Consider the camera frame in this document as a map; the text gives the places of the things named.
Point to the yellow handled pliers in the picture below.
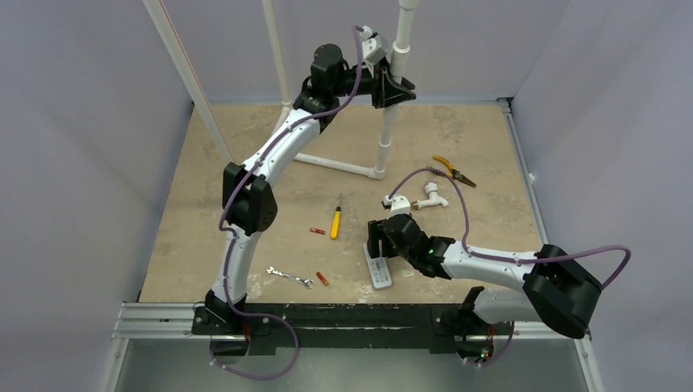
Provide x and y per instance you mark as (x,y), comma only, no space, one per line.
(453,172)

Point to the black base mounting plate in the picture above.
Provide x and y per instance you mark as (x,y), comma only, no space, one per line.
(262,328)

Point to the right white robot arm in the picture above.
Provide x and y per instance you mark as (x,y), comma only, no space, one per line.
(544,286)

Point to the silver open-end wrench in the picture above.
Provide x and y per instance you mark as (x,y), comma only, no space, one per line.
(305,282)

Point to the aluminium rail frame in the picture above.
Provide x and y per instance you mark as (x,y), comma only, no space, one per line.
(138,322)

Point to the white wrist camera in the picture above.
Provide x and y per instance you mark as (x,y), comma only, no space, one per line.
(397,204)
(374,46)

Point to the white plastic faucet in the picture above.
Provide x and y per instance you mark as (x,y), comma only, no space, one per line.
(433,198)

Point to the red battery near wrench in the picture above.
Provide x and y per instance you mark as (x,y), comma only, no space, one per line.
(322,278)

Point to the white PVC pipe frame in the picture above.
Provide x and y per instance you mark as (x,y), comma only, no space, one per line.
(390,135)

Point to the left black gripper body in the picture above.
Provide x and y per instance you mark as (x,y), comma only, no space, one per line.
(377,85)

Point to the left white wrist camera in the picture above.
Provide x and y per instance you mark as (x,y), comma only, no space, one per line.
(374,46)

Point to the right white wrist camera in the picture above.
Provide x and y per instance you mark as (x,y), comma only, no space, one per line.
(397,204)

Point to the white remote control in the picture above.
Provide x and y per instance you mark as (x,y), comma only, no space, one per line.
(378,270)

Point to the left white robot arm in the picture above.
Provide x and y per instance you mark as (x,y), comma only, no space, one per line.
(248,203)

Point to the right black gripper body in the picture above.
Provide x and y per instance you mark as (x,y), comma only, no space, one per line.
(378,241)

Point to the yellow handled screwdriver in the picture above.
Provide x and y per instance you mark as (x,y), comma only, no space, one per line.
(337,216)

